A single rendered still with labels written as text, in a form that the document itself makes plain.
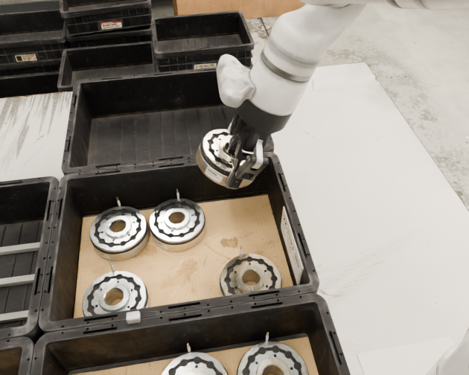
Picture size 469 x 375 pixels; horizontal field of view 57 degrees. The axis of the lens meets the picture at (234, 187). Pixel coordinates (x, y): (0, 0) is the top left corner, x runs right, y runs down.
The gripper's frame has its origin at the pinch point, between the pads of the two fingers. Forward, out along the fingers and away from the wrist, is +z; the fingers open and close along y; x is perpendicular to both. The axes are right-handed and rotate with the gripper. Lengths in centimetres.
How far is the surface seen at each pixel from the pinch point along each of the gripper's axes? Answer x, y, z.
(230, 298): -0.7, -17.9, 8.3
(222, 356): -2.5, -22.3, 18.3
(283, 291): -7.9, -17.5, 5.6
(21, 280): 28.6, -6.1, 29.0
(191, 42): -14, 132, 52
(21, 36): 62, 166, 93
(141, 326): 10.9, -20.7, 12.6
